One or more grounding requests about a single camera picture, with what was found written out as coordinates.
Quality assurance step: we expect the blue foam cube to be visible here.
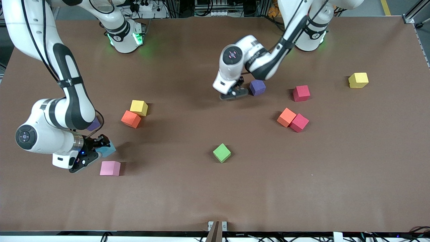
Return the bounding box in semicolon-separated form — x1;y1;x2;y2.
97;140;117;158

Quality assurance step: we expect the orange foam cube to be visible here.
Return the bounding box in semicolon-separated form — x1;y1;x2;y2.
121;110;142;129
276;108;297;128

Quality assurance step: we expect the yellow foam cube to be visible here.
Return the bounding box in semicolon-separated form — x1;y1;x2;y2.
348;72;369;89
130;100;148;117

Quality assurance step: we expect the red foam cube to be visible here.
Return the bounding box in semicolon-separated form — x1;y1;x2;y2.
292;85;311;102
290;113;309;133

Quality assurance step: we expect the pink foam cube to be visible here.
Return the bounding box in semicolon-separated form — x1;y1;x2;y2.
99;161;121;176

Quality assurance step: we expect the green foam cube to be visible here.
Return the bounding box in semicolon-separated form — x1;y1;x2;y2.
213;143;231;164

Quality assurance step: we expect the white power strip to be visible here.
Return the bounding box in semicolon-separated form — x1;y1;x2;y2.
195;9;233;17
129;0;168;19

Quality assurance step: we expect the bag of orange snacks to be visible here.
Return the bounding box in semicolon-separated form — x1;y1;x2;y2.
268;0;282;18

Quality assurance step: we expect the large paper table cover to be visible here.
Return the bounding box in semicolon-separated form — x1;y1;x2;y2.
0;16;430;232

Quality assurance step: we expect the metal bracket with post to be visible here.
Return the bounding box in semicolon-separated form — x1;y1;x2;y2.
206;221;227;242

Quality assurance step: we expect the aluminium frame profile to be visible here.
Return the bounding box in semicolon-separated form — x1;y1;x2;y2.
401;0;430;29

